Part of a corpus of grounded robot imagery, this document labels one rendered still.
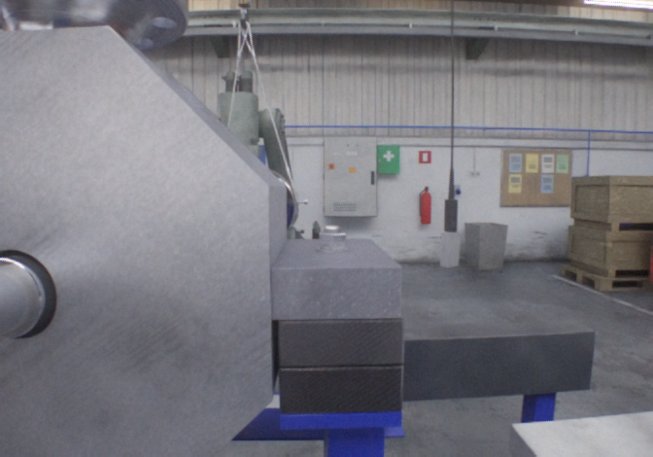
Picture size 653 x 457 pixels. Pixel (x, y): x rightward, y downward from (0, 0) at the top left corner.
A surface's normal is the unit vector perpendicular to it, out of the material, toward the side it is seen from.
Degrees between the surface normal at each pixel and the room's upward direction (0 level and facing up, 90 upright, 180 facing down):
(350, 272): 90
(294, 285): 90
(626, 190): 90
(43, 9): 111
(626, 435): 0
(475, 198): 90
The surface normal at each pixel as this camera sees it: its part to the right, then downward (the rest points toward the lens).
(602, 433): 0.00, -1.00
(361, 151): 0.00, 0.07
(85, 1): 0.60, 0.58
